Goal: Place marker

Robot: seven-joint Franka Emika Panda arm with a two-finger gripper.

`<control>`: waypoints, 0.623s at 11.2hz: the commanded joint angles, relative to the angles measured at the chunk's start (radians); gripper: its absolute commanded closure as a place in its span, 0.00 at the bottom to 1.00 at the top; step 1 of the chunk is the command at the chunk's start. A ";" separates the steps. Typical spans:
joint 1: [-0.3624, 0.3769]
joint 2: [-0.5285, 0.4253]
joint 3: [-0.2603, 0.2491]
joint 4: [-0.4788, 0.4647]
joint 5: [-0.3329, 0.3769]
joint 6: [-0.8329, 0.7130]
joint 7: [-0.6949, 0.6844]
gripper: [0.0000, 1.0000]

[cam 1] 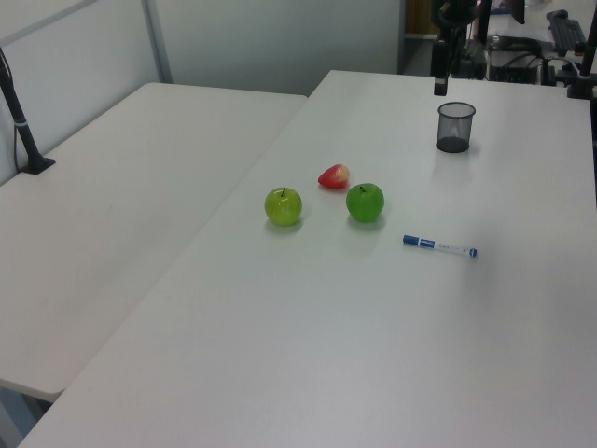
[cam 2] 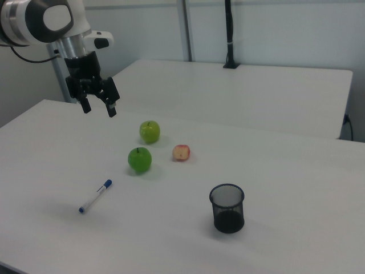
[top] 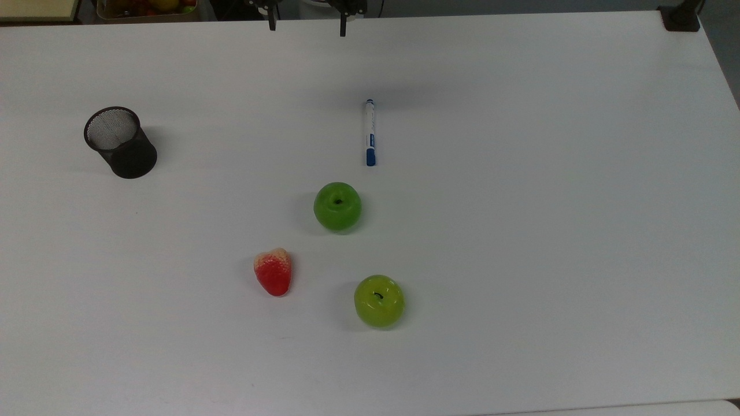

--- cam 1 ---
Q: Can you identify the yellow-green apple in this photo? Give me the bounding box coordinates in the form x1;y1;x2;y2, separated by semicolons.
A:
264;187;303;228

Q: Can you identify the black camera pole with base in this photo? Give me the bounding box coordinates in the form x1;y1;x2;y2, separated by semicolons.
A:
0;46;57;175

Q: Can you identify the red wax apple fruit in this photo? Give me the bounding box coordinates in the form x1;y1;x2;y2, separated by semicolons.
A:
317;163;352;191

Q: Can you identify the black keyboard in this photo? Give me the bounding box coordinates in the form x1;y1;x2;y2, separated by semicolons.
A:
547;8;589;51

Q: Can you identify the black mesh pen cup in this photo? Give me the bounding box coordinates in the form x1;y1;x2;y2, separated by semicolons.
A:
436;102;478;154

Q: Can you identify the black clamped camera pole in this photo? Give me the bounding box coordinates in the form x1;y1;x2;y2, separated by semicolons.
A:
566;40;597;100

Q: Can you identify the dark green apple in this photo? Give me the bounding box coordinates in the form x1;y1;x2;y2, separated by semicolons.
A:
345;182;386;224

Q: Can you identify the blue and white marker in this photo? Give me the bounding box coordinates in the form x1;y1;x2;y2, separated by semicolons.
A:
401;233;479;259

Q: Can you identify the black monitor stand pole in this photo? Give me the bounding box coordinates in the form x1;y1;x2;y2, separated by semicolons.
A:
475;0;493;44

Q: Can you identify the grey partition frame post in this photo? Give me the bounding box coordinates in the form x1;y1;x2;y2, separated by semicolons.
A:
141;0;174;85

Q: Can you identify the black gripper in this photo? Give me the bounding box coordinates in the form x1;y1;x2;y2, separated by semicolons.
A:
431;0;480;97

